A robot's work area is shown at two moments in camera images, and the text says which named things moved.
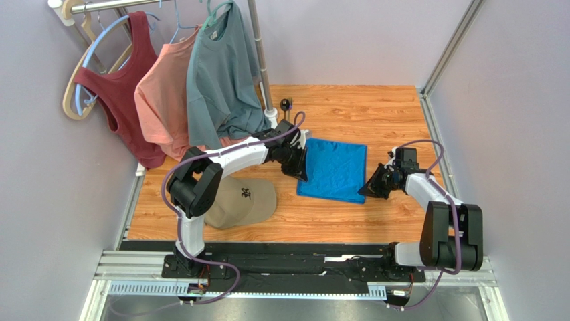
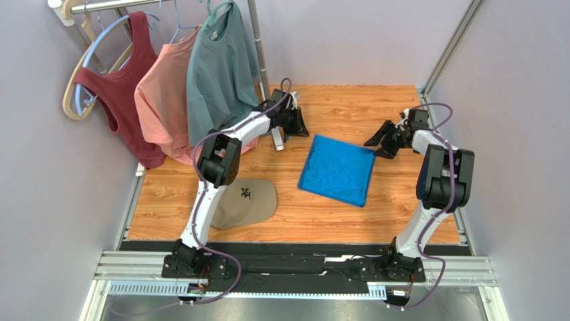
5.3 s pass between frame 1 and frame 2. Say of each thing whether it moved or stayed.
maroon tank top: stayed
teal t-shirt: stayed
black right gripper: moved
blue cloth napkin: stayed
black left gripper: moved
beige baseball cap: stayed
